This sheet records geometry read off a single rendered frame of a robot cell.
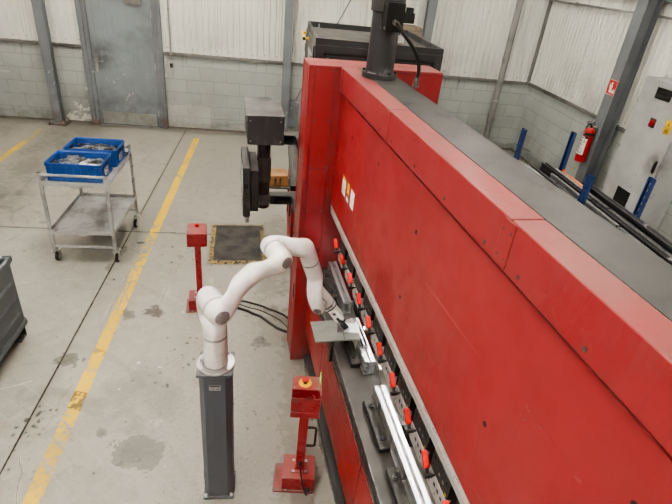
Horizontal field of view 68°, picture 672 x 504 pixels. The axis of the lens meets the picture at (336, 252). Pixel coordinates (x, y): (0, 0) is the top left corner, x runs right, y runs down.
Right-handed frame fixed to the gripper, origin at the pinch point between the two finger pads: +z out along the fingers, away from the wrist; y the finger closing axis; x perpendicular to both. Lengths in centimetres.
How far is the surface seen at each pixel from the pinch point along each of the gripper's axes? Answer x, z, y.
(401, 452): -3, 12, -84
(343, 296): -2.7, 9.9, 35.7
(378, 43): -99, -107, 51
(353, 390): 10.7, 13.1, -36.2
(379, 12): -107, -120, 52
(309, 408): 37, 11, -34
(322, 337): 13.1, -4.9, -7.0
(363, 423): 11, 13, -58
